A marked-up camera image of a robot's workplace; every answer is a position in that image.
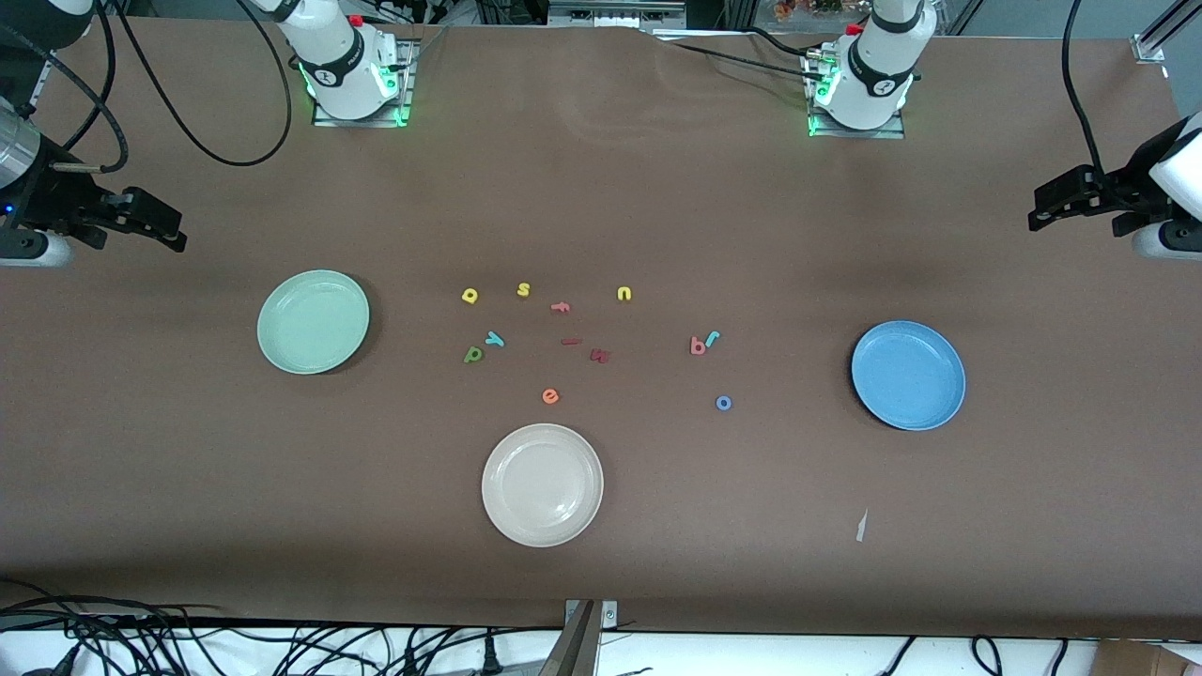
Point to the orange flowers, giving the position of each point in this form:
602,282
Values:
793,9

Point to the small metal bracket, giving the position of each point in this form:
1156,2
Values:
609,615

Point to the grey metal box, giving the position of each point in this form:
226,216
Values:
610,11

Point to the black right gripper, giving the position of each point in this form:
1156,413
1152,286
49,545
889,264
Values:
56,202

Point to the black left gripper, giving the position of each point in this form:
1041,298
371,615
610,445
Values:
1117,188

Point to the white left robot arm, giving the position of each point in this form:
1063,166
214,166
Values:
873,89

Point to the beige plate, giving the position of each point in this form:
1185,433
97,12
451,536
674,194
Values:
542,485

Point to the white tape scrap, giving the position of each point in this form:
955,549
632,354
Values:
861,526

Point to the cardboard box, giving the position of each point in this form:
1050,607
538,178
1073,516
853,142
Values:
1136,662

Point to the green plate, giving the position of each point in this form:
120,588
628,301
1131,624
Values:
313,322

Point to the aluminium profile beam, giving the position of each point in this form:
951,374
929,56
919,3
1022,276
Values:
575,648

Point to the brown table cover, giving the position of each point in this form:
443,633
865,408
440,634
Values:
657,188

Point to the blue plate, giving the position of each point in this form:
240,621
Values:
908,376

